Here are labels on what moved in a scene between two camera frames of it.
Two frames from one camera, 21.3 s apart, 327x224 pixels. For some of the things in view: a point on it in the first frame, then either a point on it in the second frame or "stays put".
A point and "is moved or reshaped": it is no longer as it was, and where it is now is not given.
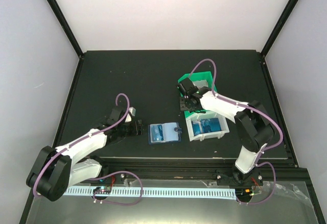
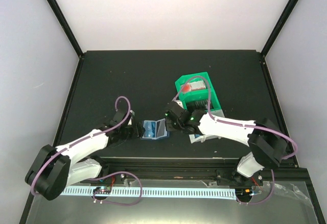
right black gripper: [183, 106] to [168, 125]
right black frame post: [288, 7] stays put
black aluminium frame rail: [273, 169] stays put
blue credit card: [157, 133] to [150, 129]
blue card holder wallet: [164, 132] is moved or reshaped
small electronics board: [102, 190] stays put
